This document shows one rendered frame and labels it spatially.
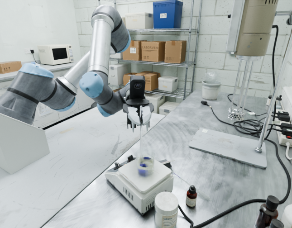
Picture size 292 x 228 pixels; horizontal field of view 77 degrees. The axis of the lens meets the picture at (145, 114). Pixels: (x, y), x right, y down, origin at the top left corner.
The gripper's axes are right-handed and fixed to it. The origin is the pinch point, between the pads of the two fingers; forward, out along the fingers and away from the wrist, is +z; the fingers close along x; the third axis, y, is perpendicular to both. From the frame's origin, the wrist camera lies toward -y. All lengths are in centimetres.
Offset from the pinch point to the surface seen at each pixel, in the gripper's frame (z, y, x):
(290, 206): 16.9, 15.5, -32.2
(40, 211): 2.7, 26.0, 29.0
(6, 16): -269, -40, 164
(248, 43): -18.7, -17.0, -37.8
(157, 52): -225, 6, -45
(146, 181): 3.7, 17.1, -0.9
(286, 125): -27, 20, -72
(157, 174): 1.5, 17.1, -4.4
